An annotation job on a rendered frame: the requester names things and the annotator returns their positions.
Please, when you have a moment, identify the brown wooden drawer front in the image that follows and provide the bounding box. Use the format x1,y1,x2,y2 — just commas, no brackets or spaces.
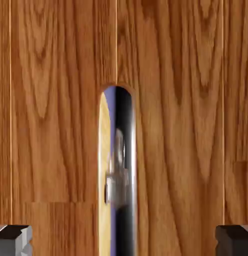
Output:
0,0,248,256

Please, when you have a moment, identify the curved shiny metal drawer handle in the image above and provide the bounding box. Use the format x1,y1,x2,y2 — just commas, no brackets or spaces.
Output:
97,85,138,256

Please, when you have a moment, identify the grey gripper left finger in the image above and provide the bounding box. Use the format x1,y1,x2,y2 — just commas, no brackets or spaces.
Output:
0,224,34,256

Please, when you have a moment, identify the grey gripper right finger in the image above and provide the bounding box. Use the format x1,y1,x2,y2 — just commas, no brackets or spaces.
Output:
215,224,248,256

